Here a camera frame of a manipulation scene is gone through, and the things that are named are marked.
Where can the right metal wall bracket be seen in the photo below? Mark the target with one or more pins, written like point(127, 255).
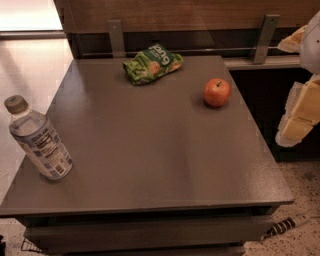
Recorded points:
point(266, 32)

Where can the blue plastic water bottle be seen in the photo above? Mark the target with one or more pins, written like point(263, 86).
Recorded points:
point(36, 135)

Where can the black white striped tube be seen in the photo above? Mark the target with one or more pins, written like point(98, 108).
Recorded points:
point(286, 225)

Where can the red apple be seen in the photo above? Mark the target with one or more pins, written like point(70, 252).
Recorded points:
point(216, 92)

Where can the metal wall bracket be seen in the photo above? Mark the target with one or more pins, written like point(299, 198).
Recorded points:
point(116, 38)
point(266, 32)

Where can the grey drawer cabinet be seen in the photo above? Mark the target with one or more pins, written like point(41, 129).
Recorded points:
point(218, 232)

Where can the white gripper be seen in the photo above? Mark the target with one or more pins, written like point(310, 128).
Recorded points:
point(312, 46)

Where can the left metal wall bracket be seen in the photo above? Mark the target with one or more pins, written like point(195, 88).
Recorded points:
point(116, 38)

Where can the wire rack corner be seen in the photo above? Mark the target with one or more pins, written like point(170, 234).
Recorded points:
point(28, 246)

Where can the green rice chip bag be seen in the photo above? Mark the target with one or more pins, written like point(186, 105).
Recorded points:
point(151, 64)

